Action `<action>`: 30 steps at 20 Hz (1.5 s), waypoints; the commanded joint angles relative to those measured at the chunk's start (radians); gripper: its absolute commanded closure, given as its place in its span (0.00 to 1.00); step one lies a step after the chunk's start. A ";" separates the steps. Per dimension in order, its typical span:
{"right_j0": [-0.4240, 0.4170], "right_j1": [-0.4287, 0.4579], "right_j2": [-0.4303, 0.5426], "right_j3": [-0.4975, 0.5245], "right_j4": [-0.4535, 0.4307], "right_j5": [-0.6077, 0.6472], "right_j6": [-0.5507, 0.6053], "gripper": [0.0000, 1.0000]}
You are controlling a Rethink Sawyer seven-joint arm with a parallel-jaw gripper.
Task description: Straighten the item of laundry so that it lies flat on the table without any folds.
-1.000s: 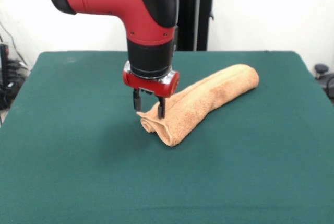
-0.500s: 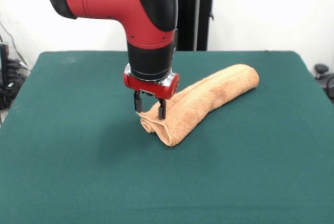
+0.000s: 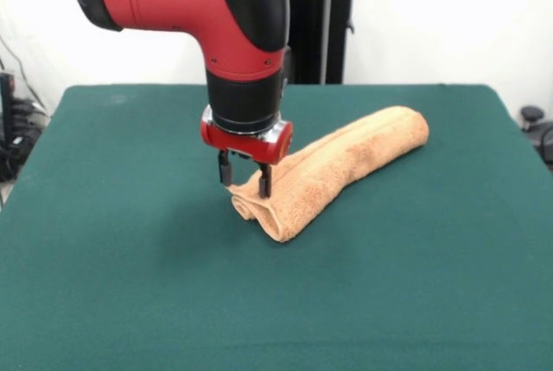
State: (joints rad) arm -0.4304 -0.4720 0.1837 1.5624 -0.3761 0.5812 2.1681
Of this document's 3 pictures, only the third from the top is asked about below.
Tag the dark green table cloth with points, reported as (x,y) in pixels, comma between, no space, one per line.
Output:
(129,267)

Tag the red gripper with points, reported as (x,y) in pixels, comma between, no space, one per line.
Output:
(246,144)

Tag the orange terry towel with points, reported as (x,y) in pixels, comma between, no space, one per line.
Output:
(345,155)

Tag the black equipment stack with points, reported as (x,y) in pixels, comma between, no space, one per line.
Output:
(10,137)

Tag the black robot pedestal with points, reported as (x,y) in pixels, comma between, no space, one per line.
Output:
(315,42)

